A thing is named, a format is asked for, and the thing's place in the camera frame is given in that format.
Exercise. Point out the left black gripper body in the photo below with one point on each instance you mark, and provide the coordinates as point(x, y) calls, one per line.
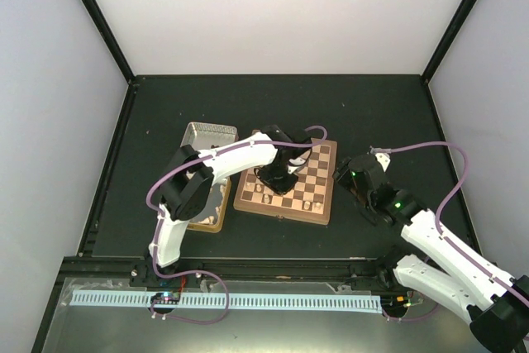
point(275, 177)

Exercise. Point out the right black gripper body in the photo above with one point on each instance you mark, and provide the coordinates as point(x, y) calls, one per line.
point(345, 179)

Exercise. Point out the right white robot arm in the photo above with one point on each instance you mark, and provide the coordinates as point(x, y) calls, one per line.
point(492, 302)

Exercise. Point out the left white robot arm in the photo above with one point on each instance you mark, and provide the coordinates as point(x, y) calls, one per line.
point(182, 192)

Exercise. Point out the right small circuit board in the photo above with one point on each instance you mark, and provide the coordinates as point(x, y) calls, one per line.
point(406, 301)

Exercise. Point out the small circuit board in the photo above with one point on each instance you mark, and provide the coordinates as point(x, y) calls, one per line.
point(169, 298)
point(406, 301)

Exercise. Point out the left small circuit board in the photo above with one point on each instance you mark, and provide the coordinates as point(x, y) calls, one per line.
point(169, 298)

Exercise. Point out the wooden chessboard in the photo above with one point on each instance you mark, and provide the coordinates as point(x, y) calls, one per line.
point(315, 184)

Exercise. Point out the gold tin box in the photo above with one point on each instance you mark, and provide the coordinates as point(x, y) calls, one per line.
point(210, 219)

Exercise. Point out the light blue slotted cable duct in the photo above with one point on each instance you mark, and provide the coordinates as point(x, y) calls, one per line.
point(232, 301)

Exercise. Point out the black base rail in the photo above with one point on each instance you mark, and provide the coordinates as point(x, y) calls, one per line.
point(359, 274)

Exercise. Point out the right black frame post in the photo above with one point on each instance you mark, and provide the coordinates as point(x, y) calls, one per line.
point(456, 23)

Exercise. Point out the black frame post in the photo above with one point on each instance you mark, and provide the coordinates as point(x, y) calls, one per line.
point(105, 31)
point(456, 23)

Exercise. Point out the left black frame post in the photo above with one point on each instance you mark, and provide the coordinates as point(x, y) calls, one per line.
point(105, 31)

